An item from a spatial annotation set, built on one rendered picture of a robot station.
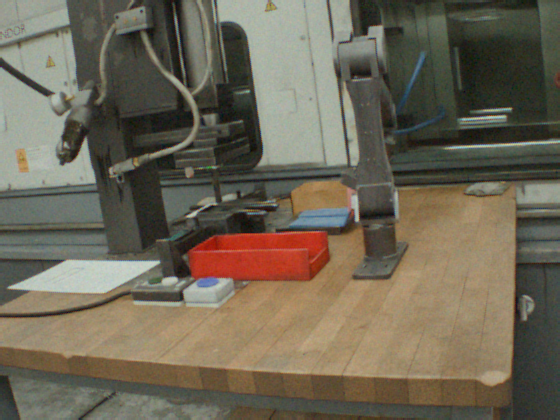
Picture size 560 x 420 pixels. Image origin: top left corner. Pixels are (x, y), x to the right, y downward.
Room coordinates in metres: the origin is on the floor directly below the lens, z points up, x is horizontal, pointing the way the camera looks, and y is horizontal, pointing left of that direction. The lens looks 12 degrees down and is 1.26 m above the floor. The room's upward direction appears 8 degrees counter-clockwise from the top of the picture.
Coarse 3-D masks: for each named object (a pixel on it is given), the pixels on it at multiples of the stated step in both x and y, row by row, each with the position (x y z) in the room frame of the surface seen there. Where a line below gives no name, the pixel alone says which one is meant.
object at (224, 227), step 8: (192, 224) 1.33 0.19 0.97; (200, 224) 1.32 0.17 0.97; (208, 224) 1.31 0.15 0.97; (216, 224) 1.31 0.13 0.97; (224, 224) 1.30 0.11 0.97; (232, 224) 1.32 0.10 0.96; (240, 224) 1.43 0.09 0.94; (248, 224) 1.42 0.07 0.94; (256, 224) 1.43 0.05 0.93; (264, 224) 1.47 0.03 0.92; (216, 232) 1.31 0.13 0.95; (224, 232) 1.30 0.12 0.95; (232, 232) 1.32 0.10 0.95; (240, 232) 1.35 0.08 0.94; (248, 232) 1.43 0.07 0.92; (256, 232) 1.43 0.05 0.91
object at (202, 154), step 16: (208, 112) 1.38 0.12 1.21; (192, 128) 1.47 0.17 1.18; (208, 128) 1.37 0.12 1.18; (224, 128) 1.35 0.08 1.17; (240, 128) 1.40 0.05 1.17; (144, 144) 1.44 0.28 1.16; (208, 144) 1.36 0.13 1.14; (224, 144) 1.34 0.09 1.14; (240, 144) 1.41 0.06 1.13; (176, 160) 1.33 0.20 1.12; (192, 160) 1.31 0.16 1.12; (208, 160) 1.30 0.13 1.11; (224, 160) 1.33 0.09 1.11; (192, 176) 1.35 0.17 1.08
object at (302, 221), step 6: (348, 216) 1.34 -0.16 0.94; (294, 222) 1.42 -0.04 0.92; (300, 222) 1.42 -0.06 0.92; (306, 222) 1.41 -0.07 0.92; (312, 222) 1.40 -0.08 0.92; (318, 222) 1.39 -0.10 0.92; (324, 222) 1.38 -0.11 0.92; (330, 222) 1.38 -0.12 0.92; (336, 222) 1.37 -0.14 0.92; (342, 222) 1.36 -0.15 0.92; (348, 222) 1.36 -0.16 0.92
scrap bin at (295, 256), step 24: (216, 240) 1.26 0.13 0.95; (240, 240) 1.23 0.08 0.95; (264, 240) 1.21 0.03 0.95; (288, 240) 1.19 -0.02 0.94; (312, 240) 1.17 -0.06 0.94; (192, 264) 1.15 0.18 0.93; (216, 264) 1.13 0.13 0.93; (240, 264) 1.11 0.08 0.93; (264, 264) 1.09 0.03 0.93; (288, 264) 1.07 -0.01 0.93; (312, 264) 1.07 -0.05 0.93
